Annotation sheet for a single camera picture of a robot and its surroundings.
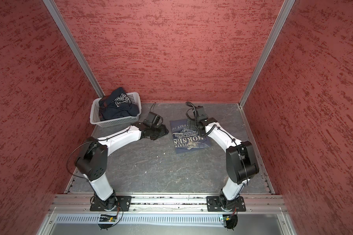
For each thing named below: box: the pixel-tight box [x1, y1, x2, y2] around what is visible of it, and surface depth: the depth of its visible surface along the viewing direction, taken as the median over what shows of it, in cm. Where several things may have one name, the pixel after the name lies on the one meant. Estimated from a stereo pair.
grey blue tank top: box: [169, 118, 211, 154], surface depth 99 cm
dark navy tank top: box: [98, 87, 140, 121], surface depth 108 cm
